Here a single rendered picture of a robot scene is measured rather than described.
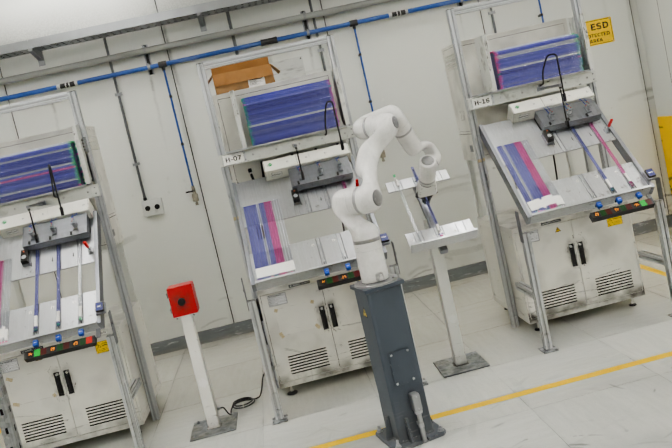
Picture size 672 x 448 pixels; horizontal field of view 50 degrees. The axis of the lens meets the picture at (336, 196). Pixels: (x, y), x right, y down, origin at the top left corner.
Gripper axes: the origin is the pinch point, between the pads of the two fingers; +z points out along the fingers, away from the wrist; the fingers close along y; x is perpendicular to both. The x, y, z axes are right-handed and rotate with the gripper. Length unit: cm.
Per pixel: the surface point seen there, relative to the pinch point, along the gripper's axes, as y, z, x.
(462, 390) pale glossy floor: 9, 40, 88
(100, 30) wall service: 168, 16, -221
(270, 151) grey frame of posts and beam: 73, -2, -56
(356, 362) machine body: 53, 71, 46
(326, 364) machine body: 70, 69, 43
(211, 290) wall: 139, 171, -88
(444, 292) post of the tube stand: 1, 34, 37
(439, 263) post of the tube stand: 0.2, 23.6, 25.1
